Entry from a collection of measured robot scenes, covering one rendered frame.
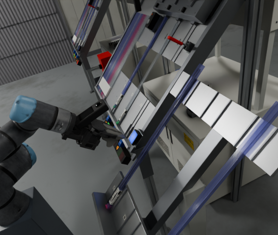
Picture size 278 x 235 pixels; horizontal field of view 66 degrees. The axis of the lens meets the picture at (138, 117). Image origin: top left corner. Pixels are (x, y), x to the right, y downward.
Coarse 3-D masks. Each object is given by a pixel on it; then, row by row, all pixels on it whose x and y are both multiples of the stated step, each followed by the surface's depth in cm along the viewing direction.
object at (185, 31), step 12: (144, 0) 122; (144, 12) 118; (156, 12) 106; (168, 24) 94; (180, 24) 87; (204, 24) 75; (144, 36) 109; (180, 36) 84; (192, 36) 78; (156, 48) 96; (168, 48) 88; (180, 48) 82; (180, 60) 80
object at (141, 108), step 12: (120, 72) 119; (120, 84) 114; (132, 84) 103; (108, 96) 121; (144, 96) 92; (120, 108) 106; (132, 108) 96; (144, 108) 89; (132, 120) 93; (144, 120) 86
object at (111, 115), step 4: (96, 88) 135; (100, 96) 126; (104, 100) 122; (108, 112) 110; (112, 112) 111; (112, 116) 106; (112, 120) 104; (116, 120) 104; (116, 124) 100; (116, 128) 98; (120, 128) 98; (124, 136) 93; (124, 140) 89; (128, 140) 91; (124, 144) 88; (128, 144) 88; (128, 148) 86
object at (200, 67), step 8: (200, 64) 53; (200, 72) 53; (192, 80) 54; (184, 88) 55; (184, 96) 55; (176, 104) 56; (168, 112) 57; (168, 120) 57; (160, 128) 58; (152, 136) 60; (152, 144) 60; (144, 152) 60; (136, 160) 62; (136, 168) 62; (128, 176) 63; (120, 184) 65
